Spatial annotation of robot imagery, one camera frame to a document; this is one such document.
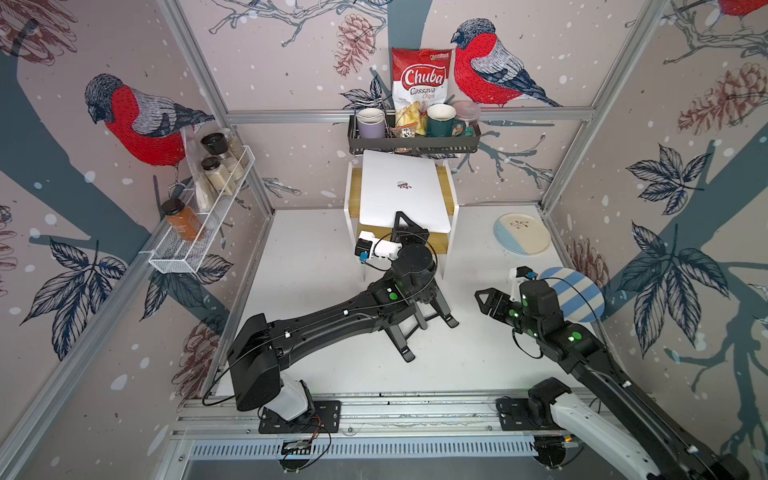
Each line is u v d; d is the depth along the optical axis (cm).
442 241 89
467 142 88
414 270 47
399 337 83
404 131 85
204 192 70
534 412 66
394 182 73
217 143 79
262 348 41
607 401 47
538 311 57
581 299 95
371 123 81
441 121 81
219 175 76
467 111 86
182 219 66
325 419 73
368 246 57
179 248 81
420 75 78
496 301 68
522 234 112
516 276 71
